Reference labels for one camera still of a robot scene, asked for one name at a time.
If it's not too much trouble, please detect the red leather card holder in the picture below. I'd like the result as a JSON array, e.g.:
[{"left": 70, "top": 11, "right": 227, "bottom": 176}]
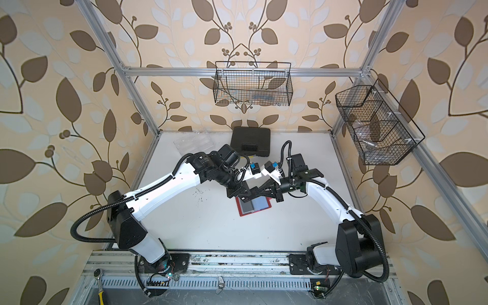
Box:
[{"left": 236, "top": 196, "right": 272, "bottom": 217}]

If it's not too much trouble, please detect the black plastic tool case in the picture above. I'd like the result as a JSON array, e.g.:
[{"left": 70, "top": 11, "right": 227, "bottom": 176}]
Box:
[{"left": 230, "top": 127, "right": 271, "bottom": 157}]

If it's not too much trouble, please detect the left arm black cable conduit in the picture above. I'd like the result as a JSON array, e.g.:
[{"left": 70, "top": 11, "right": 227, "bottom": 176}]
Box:
[{"left": 70, "top": 152, "right": 195, "bottom": 298}]

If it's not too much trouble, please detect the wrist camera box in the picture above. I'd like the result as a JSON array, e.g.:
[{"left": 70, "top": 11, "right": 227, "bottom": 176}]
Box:
[
  {"left": 217, "top": 144, "right": 240, "bottom": 167},
  {"left": 288, "top": 154, "right": 309, "bottom": 176}
]

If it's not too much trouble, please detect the black wire basket right wall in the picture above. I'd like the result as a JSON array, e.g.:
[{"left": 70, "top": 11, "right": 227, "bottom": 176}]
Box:
[{"left": 335, "top": 80, "right": 425, "bottom": 166}]

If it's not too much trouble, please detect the black wire basket back wall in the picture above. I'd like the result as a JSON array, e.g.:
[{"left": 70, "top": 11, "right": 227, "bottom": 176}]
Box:
[{"left": 212, "top": 60, "right": 294, "bottom": 107}]

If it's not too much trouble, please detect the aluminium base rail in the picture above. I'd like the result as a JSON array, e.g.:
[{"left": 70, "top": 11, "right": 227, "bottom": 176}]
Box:
[{"left": 71, "top": 250, "right": 407, "bottom": 304}]

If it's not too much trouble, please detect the black wire basket wall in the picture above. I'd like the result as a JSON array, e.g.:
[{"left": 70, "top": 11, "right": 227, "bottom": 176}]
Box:
[
  {"left": 335, "top": 80, "right": 425, "bottom": 166},
  {"left": 212, "top": 60, "right": 294, "bottom": 107}
]

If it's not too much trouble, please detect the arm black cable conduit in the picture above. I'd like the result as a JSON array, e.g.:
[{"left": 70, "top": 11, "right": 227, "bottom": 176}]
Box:
[
  {"left": 280, "top": 140, "right": 390, "bottom": 283},
  {"left": 70, "top": 152, "right": 195, "bottom": 298}
]

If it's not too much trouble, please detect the clear plastic organizer box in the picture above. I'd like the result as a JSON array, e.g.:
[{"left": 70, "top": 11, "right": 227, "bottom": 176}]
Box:
[{"left": 174, "top": 132, "right": 215, "bottom": 155}]

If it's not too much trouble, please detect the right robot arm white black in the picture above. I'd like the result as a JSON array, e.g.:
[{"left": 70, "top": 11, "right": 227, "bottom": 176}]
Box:
[{"left": 259, "top": 169, "right": 390, "bottom": 283}]

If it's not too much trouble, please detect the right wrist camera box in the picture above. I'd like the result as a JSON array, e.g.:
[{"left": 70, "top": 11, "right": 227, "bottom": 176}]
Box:
[{"left": 288, "top": 154, "right": 309, "bottom": 176}]

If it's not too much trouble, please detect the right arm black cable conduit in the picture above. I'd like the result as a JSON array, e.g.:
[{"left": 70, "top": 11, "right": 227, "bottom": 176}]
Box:
[{"left": 280, "top": 140, "right": 390, "bottom": 283}]

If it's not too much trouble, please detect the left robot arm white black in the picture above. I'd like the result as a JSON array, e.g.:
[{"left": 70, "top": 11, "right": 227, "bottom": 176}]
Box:
[{"left": 108, "top": 151, "right": 252, "bottom": 264}]

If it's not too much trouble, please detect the yellow handled ratchet tool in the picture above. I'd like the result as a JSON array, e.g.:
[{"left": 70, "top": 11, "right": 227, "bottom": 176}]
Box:
[{"left": 94, "top": 268, "right": 105, "bottom": 305}]

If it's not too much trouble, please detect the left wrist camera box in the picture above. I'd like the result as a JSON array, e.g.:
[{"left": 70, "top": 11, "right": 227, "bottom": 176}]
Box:
[{"left": 217, "top": 144, "right": 240, "bottom": 167}]

